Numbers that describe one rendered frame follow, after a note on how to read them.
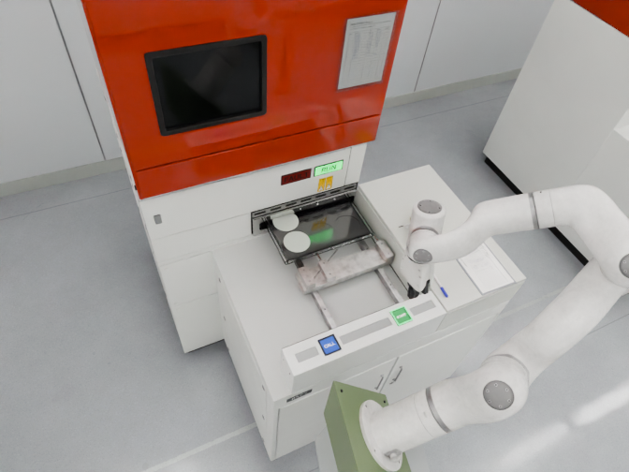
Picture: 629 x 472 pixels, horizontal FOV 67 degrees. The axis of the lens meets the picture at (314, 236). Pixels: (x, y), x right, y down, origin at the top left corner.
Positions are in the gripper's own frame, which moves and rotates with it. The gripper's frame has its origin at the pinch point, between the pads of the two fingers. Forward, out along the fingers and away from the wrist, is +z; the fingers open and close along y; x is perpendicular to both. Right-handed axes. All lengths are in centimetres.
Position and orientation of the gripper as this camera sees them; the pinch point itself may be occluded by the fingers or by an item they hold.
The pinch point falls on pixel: (413, 291)
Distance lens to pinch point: 144.7
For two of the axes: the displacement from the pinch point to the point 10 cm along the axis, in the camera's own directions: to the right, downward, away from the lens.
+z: 0.1, 7.6, 6.5
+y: 4.3, 5.8, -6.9
